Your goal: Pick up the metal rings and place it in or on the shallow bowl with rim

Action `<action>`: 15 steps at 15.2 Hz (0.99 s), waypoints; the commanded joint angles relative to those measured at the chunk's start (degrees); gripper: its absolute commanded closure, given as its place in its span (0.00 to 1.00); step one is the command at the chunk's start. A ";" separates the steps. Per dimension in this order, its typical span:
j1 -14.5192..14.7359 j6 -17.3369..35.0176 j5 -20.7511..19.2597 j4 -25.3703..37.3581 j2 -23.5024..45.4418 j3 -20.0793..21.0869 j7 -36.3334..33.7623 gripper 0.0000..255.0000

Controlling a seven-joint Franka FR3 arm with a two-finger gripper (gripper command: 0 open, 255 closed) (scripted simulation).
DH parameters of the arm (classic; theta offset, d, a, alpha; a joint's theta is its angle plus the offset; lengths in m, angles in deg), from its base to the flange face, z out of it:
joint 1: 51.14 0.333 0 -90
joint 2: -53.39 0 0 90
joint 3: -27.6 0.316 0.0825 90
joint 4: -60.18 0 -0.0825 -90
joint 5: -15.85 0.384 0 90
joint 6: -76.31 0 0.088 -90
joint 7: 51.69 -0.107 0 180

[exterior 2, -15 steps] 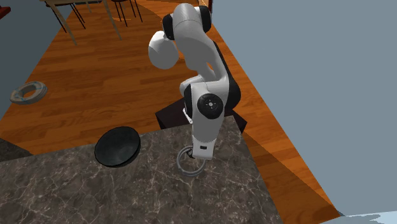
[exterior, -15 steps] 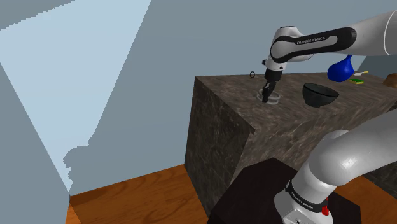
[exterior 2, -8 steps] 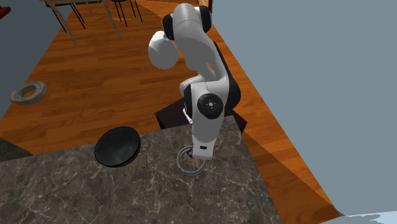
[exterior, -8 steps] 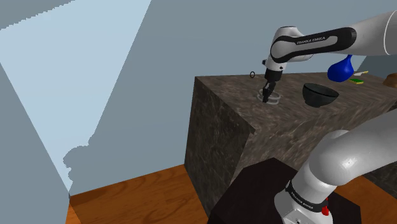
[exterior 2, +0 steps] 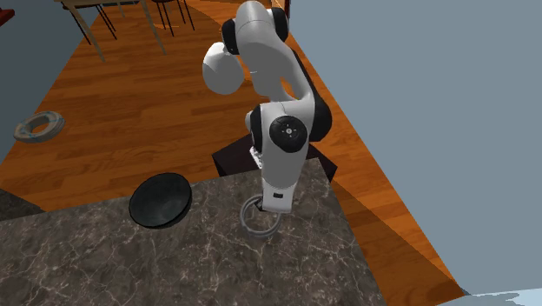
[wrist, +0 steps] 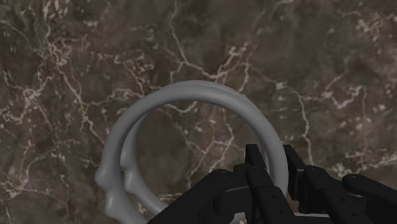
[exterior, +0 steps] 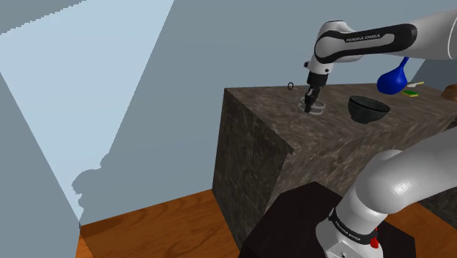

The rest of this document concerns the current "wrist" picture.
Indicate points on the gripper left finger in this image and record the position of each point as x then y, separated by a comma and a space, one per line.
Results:
263, 198

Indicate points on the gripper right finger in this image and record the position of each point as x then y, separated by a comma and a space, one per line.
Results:
328, 192

